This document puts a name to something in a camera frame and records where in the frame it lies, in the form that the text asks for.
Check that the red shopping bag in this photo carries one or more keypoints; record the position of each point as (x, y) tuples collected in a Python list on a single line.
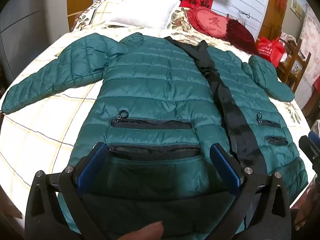
[(270, 51)]

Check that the wooden chair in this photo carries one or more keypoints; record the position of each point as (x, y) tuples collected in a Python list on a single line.
[(292, 63)]

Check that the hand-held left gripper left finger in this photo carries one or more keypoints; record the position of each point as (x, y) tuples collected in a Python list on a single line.
[(91, 165)]

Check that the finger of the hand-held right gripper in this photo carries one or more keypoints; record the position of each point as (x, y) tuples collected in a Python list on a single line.
[(307, 145)]

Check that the framed wall picture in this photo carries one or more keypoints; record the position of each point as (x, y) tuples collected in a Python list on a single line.
[(298, 6)]

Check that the wooden door frame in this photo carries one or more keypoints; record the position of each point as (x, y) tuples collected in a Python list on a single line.
[(275, 10)]

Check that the person's left hand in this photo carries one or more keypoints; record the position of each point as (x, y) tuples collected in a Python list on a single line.
[(143, 231)]

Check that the white pillow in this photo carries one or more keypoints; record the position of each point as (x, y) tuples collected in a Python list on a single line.
[(142, 10)]

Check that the green puffer jacket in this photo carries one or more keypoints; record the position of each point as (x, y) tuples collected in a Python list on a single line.
[(155, 87)]

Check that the dark red velvet cushion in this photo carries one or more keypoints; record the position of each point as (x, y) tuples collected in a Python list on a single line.
[(240, 35)]

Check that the pink floral curtain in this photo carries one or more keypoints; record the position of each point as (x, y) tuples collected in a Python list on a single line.
[(311, 45)]

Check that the bed with plaid floral sheet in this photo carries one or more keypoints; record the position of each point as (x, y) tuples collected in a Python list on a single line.
[(45, 130)]

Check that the grey wardrobe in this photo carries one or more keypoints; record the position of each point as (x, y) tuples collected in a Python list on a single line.
[(25, 30)]

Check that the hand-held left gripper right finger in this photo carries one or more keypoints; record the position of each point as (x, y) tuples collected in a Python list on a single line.
[(225, 168)]

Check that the red heart-shaped cushion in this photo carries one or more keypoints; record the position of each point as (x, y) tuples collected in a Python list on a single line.
[(210, 21)]

